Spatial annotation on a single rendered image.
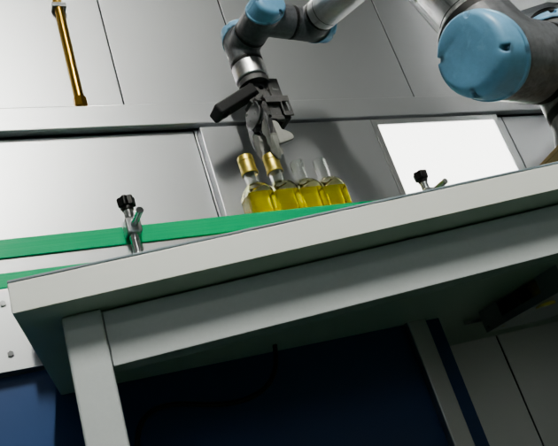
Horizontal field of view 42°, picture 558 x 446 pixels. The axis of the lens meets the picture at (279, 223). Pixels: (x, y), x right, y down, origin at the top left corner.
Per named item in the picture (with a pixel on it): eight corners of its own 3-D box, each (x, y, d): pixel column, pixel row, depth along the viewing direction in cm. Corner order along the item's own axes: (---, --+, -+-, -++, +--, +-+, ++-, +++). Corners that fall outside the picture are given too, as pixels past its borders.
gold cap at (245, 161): (255, 168, 145) (249, 149, 147) (239, 175, 146) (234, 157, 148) (260, 174, 149) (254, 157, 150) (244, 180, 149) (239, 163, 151)
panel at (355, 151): (539, 224, 194) (489, 119, 207) (547, 219, 191) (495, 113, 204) (235, 266, 153) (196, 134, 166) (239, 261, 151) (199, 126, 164)
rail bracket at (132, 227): (153, 273, 114) (135, 200, 119) (164, 254, 108) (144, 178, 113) (128, 277, 112) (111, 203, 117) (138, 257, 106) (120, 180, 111)
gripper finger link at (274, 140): (303, 148, 150) (288, 116, 154) (278, 149, 147) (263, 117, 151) (298, 157, 152) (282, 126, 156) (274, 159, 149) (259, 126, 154)
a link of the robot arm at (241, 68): (237, 56, 157) (226, 79, 163) (244, 73, 155) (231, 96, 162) (268, 56, 160) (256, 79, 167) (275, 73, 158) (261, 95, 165)
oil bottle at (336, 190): (363, 272, 150) (331, 185, 158) (376, 261, 145) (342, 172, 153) (341, 276, 147) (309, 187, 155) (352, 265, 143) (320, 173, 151)
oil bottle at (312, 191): (340, 276, 147) (308, 187, 155) (352, 265, 143) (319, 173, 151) (317, 280, 145) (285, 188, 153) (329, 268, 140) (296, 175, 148)
